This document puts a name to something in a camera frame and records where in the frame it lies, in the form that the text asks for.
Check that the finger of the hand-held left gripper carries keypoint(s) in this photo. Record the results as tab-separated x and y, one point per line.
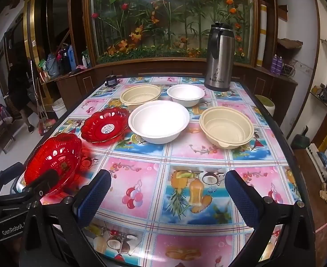
42	182
2	178

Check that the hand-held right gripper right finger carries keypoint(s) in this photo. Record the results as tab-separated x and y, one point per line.
243	200

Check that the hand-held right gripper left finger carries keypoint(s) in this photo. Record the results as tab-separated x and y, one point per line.
92	199

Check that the red scalloped plastic bowl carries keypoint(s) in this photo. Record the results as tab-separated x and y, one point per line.
55	154

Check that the beige plastic bowl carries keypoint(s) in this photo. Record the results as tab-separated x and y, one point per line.
139	94
224	128

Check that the red scalloped plate with sticker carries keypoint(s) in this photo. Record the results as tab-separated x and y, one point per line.
105	125

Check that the large white bowl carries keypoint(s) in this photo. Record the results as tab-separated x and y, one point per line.
158	122

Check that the small white bowl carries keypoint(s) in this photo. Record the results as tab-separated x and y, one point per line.
185	93

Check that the printed fruit tablecloth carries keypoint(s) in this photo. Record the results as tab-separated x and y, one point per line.
158	178

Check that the white plastic bucket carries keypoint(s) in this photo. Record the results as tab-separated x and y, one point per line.
60	108

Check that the dark green container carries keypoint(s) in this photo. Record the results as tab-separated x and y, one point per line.
302	139

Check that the blue bag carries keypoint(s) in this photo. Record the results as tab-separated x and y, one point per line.
52	65

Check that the small black round object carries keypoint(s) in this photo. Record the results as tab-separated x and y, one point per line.
111	80

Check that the black bottle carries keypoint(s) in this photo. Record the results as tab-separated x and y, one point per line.
65	61

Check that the white spray bottle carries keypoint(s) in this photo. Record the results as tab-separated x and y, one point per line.
84	60

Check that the dark shoes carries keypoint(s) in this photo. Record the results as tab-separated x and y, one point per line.
323	91

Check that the purple bottle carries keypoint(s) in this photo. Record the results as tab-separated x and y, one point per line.
279	65
274	64

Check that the stainless steel thermos jug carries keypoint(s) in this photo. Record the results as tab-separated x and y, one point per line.
219	58

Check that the dark wooden cabinet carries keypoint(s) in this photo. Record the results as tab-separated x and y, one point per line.
180	67

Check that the white yellow striped roll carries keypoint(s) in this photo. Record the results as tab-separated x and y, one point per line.
261	36

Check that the artificial flower display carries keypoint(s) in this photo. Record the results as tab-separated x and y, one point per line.
166	19

